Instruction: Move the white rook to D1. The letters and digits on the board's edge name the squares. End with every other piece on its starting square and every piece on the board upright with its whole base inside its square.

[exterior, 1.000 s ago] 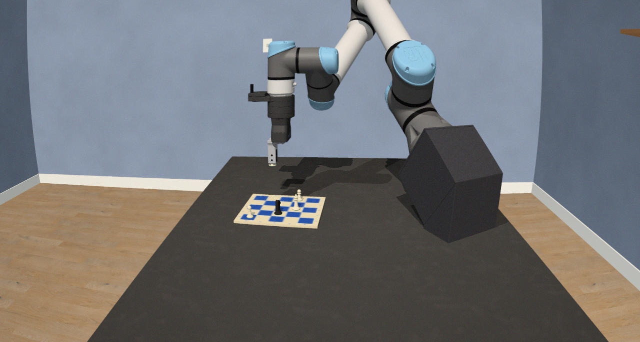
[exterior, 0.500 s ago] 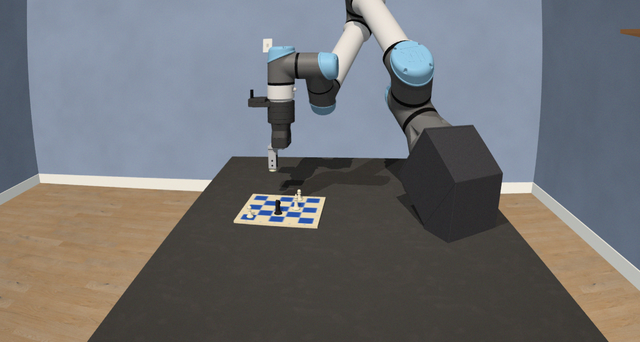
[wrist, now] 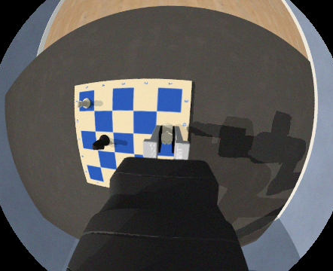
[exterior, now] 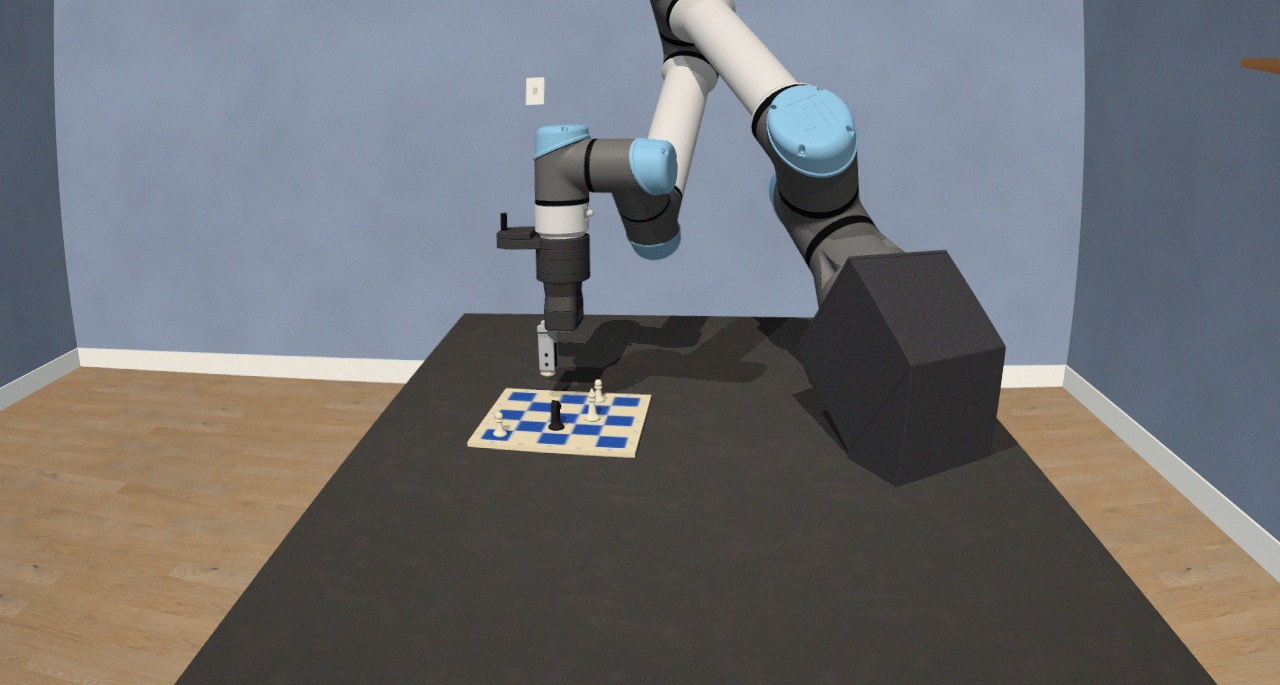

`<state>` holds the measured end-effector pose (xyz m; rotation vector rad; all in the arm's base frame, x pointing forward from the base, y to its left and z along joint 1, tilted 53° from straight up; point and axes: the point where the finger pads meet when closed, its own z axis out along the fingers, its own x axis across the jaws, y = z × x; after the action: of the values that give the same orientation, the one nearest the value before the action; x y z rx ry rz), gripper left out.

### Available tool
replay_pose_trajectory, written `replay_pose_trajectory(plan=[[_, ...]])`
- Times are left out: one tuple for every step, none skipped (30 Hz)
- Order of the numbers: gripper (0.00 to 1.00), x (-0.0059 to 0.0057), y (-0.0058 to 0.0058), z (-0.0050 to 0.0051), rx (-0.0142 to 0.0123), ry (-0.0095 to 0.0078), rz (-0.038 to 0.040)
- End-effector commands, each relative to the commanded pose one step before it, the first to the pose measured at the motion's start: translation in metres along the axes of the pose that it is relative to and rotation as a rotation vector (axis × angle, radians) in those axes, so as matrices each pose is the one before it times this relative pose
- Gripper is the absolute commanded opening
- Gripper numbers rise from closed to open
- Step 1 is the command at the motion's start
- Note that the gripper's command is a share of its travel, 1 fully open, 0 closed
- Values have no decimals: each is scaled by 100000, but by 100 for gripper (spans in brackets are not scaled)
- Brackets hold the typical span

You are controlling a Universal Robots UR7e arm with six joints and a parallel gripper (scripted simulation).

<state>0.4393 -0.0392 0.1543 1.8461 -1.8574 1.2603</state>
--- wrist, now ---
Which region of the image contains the white pawn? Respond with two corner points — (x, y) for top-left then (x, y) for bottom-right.
(76, 98), (90, 108)

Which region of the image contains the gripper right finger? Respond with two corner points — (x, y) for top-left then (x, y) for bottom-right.
(172, 126), (190, 160)

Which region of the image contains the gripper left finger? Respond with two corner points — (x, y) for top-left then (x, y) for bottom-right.
(142, 125), (163, 159)

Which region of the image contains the blue and cream chessboard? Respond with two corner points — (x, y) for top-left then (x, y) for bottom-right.
(75, 79), (192, 187)

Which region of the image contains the white rook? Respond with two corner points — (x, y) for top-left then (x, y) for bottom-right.
(161, 123), (173, 145)

